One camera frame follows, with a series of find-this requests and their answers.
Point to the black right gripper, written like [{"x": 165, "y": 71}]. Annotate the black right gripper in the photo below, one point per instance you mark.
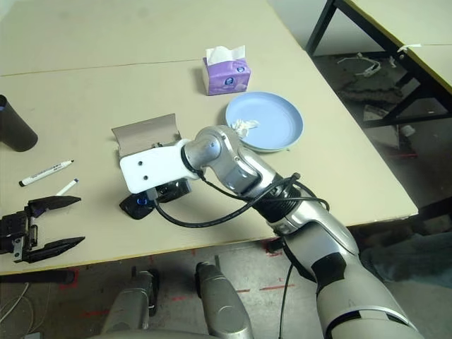
[{"x": 160, "y": 144}]

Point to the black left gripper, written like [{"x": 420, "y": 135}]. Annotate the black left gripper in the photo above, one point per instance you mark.
[{"x": 14, "y": 233}]

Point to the grey glasses case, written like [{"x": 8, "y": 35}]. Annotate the grey glasses case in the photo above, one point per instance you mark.
[{"x": 148, "y": 130}]

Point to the white pen blue cap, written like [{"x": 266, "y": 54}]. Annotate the white pen blue cap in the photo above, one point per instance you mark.
[{"x": 67, "y": 188}]

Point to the white tissue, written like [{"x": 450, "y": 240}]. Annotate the white tissue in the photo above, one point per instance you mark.
[{"x": 243, "y": 125}]

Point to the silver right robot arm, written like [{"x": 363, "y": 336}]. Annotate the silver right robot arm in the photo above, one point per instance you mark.
[{"x": 318, "y": 229}]

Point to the white whiteboard marker black tip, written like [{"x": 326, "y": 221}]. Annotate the white whiteboard marker black tip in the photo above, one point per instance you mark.
[{"x": 46, "y": 173}]

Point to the purple tissue pack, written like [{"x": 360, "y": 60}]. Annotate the purple tissue pack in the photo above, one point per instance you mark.
[{"x": 227, "y": 77}]

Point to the black plastic cup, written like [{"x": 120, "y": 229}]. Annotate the black plastic cup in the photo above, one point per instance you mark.
[{"x": 16, "y": 130}]

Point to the grey robot left leg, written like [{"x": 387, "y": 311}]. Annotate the grey robot left leg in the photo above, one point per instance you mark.
[{"x": 130, "y": 303}]

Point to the grey robot leg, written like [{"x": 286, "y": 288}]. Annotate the grey robot leg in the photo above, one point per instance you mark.
[
  {"x": 130, "y": 303},
  {"x": 222, "y": 303}
]

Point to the light blue plate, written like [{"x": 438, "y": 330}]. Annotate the light blue plate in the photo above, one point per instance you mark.
[{"x": 275, "y": 116}]

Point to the grey robot right leg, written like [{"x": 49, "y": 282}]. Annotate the grey robot right leg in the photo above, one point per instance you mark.
[{"x": 222, "y": 303}]

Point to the dark textured floor mat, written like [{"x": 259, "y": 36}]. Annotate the dark textured floor mat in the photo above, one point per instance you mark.
[{"x": 370, "y": 88}]

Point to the white safety glasses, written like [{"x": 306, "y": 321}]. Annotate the white safety glasses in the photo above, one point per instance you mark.
[{"x": 370, "y": 70}]

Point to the white tape strip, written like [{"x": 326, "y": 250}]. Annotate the white tape strip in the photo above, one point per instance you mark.
[{"x": 409, "y": 47}]

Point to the dark cloth bundle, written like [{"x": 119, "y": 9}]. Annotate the dark cloth bundle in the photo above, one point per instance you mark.
[{"x": 409, "y": 256}]

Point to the black table foot bar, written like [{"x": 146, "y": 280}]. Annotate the black table foot bar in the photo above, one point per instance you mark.
[{"x": 436, "y": 207}]

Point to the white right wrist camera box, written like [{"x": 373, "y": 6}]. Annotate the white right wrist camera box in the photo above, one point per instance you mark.
[{"x": 152, "y": 169}]

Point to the neighbouring table with metal frame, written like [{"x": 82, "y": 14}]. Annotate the neighbouring table with metal frame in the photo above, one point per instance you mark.
[{"x": 388, "y": 24}]

